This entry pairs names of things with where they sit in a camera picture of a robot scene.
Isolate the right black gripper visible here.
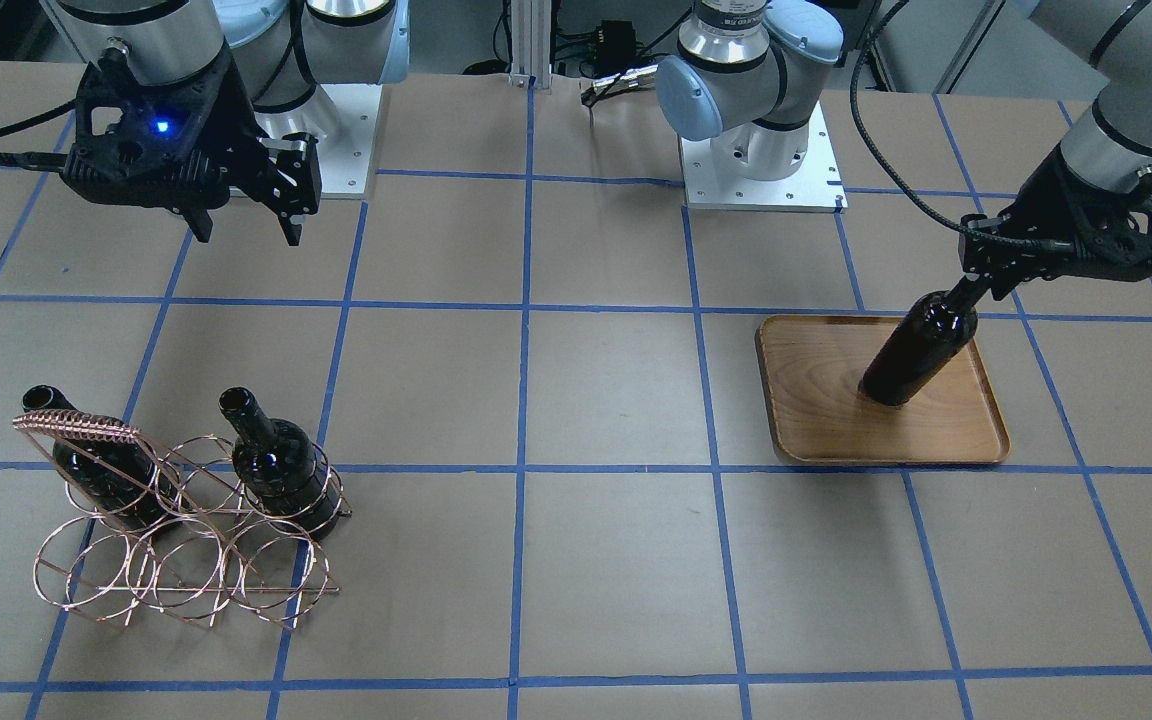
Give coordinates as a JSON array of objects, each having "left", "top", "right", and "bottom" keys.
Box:
[{"left": 184, "top": 135, "right": 323, "bottom": 247}]

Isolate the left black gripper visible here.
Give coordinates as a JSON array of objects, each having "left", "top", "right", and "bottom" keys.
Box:
[{"left": 957, "top": 232, "right": 1046, "bottom": 300}]

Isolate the dark wine bottle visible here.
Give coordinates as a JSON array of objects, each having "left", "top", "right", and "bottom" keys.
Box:
[
  {"left": 861, "top": 274, "right": 988, "bottom": 406},
  {"left": 51, "top": 439, "right": 179, "bottom": 536},
  {"left": 218, "top": 386, "right": 342, "bottom": 543}
]

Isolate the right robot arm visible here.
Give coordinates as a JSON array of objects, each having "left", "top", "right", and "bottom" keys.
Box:
[{"left": 47, "top": 1, "right": 410, "bottom": 247}]

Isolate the wooden serving tray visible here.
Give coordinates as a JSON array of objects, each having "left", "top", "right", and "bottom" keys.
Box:
[{"left": 756, "top": 314, "right": 1011, "bottom": 467}]

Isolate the black braided cable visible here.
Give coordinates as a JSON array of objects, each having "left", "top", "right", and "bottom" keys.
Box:
[{"left": 848, "top": 0, "right": 1007, "bottom": 241}]

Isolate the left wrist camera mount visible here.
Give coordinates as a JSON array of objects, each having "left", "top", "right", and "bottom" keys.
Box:
[{"left": 998, "top": 147, "right": 1152, "bottom": 282}]

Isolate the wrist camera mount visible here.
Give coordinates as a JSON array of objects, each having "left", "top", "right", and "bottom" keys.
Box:
[
  {"left": 998, "top": 147, "right": 1152, "bottom": 282},
  {"left": 61, "top": 44, "right": 270, "bottom": 214}
]

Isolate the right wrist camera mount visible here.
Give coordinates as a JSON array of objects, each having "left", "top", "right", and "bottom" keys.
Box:
[{"left": 61, "top": 44, "right": 270, "bottom": 214}]

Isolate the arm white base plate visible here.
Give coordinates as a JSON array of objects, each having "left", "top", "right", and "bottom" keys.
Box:
[
  {"left": 256, "top": 85, "right": 385, "bottom": 200},
  {"left": 679, "top": 103, "right": 849, "bottom": 214}
]

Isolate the copper wire bottle basket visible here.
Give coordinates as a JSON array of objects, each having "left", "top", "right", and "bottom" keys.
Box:
[{"left": 12, "top": 410, "right": 340, "bottom": 630}]

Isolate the aluminium frame post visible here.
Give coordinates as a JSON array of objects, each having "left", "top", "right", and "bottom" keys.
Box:
[{"left": 506, "top": 0, "right": 556, "bottom": 94}]

